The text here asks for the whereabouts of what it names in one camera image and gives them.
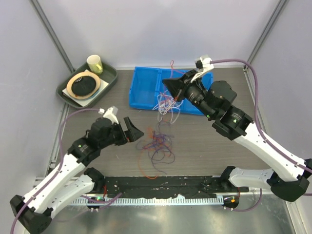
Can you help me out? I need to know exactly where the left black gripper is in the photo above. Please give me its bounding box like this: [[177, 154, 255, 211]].
[[99, 117, 144, 149]]

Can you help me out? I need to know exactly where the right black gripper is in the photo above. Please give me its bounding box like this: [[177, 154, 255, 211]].
[[162, 70, 215, 120]]

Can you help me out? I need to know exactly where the white wire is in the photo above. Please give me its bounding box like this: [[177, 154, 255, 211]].
[[152, 90, 182, 125]]

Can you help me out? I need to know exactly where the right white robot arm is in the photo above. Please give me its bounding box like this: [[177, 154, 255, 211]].
[[162, 70, 312, 202]]

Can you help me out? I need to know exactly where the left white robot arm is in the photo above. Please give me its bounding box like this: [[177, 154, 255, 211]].
[[10, 114, 144, 234]]

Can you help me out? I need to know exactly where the blue three-compartment bin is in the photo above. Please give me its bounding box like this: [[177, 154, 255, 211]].
[[128, 66, 215, 115]]

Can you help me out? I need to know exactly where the white paper pad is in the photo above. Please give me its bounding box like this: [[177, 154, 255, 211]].
[[62, 79, 108, 107]]

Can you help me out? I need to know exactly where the black round disc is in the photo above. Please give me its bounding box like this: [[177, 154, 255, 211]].
[[72, 76, 97, 96]]

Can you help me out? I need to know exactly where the tan tape roll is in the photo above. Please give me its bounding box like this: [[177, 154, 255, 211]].
[[66, 72, 100, 99]]

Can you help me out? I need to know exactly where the yellow-green mug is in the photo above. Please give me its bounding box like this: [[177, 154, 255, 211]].
[[86, 55, 103, 75]]

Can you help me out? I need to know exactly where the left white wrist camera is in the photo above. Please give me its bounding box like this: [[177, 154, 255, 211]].
[[98, 106, 119, 124]]

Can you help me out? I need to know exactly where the purple wire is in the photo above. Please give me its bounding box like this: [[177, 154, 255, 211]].
[[135, 120, 176, 175]]

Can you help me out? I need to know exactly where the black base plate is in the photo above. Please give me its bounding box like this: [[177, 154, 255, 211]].
[[104, 175, 249, 199]]

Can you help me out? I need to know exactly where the slotted cable duct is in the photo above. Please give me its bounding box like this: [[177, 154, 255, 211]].
[[70, 195, 224, 207]]

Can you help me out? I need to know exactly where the right corner aluminium post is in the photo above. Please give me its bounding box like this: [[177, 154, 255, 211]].
[[247, 0, 289, 64]]

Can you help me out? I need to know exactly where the corner aluminium post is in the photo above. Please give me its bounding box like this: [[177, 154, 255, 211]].
[[247, 0, 289, 64], [29, 0, 75, 72]]

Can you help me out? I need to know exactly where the left corner aluminium post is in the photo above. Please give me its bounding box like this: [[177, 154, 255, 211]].
[[29, 0, 75, 72]]

